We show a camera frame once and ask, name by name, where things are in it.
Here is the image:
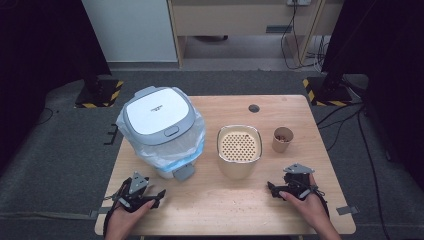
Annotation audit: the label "light wooden desk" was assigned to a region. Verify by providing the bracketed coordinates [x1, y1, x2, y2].
[166, 0, 345, 69]

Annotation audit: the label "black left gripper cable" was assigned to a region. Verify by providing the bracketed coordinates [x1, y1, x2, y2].
[101, 177, 133, 238]

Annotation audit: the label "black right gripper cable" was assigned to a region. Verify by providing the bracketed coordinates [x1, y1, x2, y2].
[308, 185, 331, 218]

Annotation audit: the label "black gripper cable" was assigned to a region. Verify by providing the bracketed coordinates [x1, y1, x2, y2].
[101, 177, 133, 238]
[308, 185, 331, 218]

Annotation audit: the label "black hanging cables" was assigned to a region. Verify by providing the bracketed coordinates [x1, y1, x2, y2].
[279, 2, 329, 72]

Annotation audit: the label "black floor cables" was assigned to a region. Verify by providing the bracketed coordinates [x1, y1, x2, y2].
[315, 101, 392, 240]

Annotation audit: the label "grey tape strip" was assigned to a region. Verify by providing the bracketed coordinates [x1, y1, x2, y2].
[335, 205, 361, 216]
[88, 206, 113, 220]

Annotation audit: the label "person's left hand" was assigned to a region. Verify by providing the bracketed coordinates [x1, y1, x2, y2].
[104, 198, 157, 240]

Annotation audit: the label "stand with striped base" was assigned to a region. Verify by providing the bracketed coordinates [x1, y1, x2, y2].
[74, 73, 125, 110]
[301, 68, 355, 108]

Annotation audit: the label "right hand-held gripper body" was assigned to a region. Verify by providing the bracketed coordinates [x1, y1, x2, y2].
[282, 162, 322, 202]

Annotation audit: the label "person's right hand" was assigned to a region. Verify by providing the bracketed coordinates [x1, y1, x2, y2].
[278, 174, 332, 232]

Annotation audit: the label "white cabinet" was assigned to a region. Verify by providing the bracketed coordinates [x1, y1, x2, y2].
[81, 0, 178, 63]

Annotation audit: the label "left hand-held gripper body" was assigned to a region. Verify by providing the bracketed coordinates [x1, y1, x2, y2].
[112, 171, 158, 214]

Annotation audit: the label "black curtain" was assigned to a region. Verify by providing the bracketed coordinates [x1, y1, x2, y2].
[321, 0, 424, 183]
[0, 0, 112, 174]

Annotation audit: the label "thin black floor cable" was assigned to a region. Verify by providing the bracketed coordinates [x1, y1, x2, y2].
[35, 106, 60, 126]

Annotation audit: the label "brown paper cup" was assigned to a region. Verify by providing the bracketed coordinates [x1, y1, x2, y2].
[271, 126, 295, 154]

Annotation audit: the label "beige strainer container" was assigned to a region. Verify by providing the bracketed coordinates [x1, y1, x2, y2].
[216, 124, 264, 181]

